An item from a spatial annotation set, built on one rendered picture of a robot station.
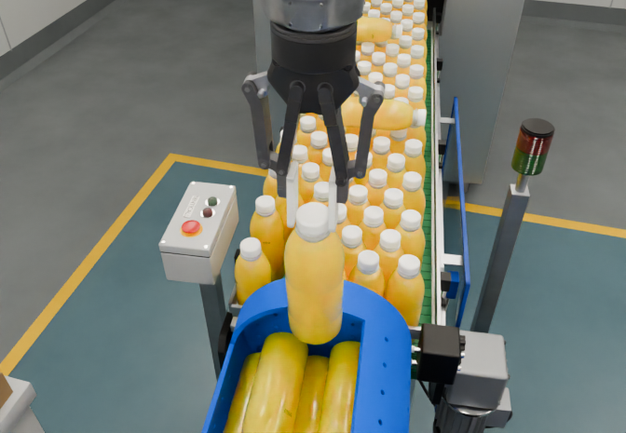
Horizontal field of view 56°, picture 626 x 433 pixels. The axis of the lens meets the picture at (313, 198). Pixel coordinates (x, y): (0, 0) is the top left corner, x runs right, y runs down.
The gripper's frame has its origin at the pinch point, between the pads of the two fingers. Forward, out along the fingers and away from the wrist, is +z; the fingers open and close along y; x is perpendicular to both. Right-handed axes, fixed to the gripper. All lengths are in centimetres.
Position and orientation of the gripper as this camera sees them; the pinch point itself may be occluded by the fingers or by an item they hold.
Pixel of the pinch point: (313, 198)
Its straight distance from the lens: 62.8
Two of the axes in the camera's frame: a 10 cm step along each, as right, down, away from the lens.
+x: 1.6, -6.3, 7.6
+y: 9.9, 1.0, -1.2
